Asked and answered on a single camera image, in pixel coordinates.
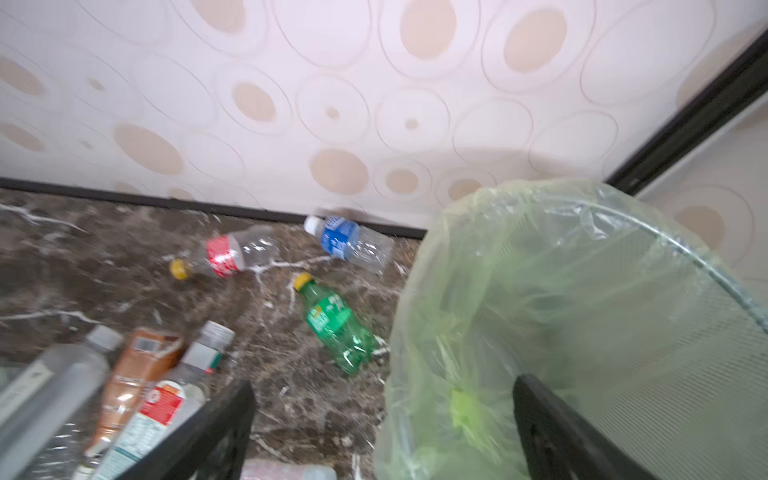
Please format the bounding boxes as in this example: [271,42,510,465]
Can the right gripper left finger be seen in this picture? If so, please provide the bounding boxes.
[120,379,257,480]

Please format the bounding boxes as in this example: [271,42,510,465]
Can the red white label bottle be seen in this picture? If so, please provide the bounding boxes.
[73,321,235,479]

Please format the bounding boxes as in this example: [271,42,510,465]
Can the green lined mesh waste bin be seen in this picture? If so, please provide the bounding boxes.
[374,179,767,479]

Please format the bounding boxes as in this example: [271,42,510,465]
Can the red cap lying bottle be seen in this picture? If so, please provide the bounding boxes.
[240,459,338,480]

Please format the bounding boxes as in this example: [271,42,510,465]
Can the red label clear bottle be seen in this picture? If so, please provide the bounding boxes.
[169,225,280,281]

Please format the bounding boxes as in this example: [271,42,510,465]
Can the blue label water bottle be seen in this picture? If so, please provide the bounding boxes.
[303,215,394,274]

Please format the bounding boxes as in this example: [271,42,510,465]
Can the tall clear white-cap bottle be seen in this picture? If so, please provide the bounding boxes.
[1,325,124,479]

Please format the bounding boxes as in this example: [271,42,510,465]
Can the green soda bottle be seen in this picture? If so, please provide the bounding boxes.
[293,272,377,376]

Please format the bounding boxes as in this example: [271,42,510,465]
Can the orange label tea bottle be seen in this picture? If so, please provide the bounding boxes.
[83,327,184,468]

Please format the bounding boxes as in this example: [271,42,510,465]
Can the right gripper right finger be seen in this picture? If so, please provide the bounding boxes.
[512,374,654,480]

